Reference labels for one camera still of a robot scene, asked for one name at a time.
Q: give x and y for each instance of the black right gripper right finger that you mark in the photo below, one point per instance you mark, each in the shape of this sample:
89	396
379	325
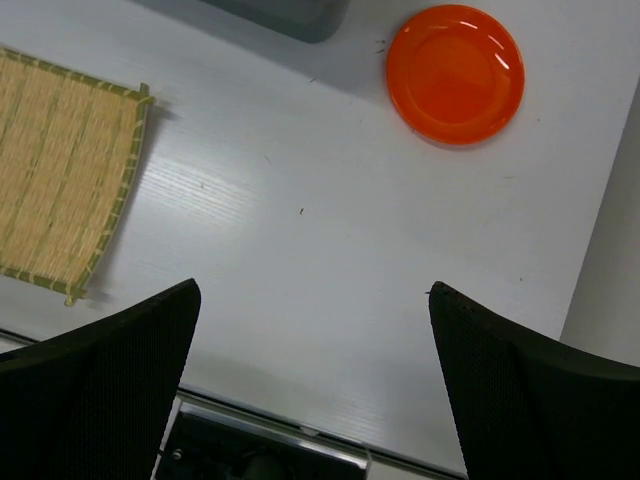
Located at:
526	406

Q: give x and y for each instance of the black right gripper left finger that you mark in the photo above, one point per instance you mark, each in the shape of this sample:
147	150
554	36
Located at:
93	403

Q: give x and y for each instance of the orange plastic plate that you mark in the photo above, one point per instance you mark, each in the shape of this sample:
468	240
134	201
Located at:
455	75

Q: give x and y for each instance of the grey plastic bin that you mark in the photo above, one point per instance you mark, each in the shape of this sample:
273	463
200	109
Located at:
308	21

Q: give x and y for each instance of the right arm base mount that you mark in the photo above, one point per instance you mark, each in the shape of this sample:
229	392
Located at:
208	438

